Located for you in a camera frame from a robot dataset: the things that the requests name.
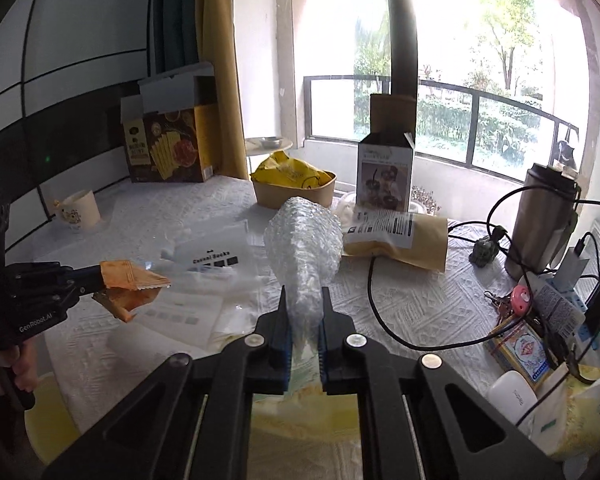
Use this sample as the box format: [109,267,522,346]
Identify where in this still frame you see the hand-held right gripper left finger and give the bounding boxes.
[40,285,293,480]

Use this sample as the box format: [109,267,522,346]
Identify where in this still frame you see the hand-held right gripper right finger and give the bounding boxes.
[317,286,566,480]

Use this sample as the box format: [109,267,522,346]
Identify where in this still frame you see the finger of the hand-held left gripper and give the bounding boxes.
[55,263,105,287]
[59,282,112,312]

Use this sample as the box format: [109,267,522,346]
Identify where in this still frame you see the orange snack wrapper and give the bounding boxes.
[91,259,172,323]

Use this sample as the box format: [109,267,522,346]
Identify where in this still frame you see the bubble wrap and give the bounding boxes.
[264,196,343,356]

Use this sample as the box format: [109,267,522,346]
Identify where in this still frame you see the white paper sheet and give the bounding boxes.
[139,291,225,345]

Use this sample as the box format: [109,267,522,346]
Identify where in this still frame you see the person's left hand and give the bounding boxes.
[0,342,40,396]

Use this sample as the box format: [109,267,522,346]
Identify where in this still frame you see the white tissue box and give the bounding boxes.
[55,190,101,233]

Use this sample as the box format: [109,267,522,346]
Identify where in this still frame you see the clear plastic sock bag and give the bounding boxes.
[130,219,281,346]

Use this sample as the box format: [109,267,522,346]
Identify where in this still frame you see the white fringed tablecloth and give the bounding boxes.
[32,175,581,461]

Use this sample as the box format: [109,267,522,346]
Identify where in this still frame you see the cardboard tray with yellow items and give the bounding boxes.
[251,170,337,209]

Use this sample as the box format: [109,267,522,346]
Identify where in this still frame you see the translucent plastic container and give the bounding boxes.
[330,191,361,226]

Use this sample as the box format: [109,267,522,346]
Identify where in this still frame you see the kraft paper pouch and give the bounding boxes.
[341,209,450,275]

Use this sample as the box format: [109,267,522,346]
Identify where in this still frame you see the brown cracker box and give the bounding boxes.
[120,62,216,184]

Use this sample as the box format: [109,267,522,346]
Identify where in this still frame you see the yellow snack bag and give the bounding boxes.
[250,151,331,188]

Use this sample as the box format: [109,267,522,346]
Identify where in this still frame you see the small photo-printed carton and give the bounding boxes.
[356,94,416,213]

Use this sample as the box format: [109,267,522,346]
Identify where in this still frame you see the small potted plant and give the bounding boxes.
[410,185,443,216]

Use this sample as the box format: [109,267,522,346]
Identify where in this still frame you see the round side table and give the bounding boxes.
[244,136,293,162]

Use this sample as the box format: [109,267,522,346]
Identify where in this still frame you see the green figurine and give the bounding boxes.
[471,239,501,267]

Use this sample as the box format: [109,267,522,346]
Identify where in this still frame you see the white earbud case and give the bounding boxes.
[489,370,538,426]

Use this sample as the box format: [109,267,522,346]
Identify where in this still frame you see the patterned card box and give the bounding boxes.
[485,317,556,376]

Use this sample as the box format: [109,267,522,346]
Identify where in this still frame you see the white power strip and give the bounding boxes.
[532,270,600,341]

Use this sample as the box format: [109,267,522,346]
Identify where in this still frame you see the steel thermos tumbler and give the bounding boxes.
[505,162,581,281]

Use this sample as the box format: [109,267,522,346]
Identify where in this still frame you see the yellow curtain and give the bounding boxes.
[195,0,251,181]

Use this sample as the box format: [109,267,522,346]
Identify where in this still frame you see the white charger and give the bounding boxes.
[555,247,593,281]

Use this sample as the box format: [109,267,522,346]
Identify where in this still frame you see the yellow tissue pack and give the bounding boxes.
[520,365,600,461]

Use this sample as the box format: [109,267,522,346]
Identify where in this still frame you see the black balcony railing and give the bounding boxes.
[302,75,581,181]

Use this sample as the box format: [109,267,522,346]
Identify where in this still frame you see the teal curtain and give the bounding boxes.
[150,0,201,78]

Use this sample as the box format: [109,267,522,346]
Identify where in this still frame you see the hanging cloth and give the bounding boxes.
[552,125,581,171]

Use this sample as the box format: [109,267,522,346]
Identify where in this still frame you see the black cable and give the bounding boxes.
[366,255,531,351]
[486,186,600,281]

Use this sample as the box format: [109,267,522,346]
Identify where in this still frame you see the keys with pink keychain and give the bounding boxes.
[485,285,531,321]

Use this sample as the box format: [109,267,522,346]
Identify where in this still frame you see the black window post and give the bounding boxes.
[384,0,421,96]

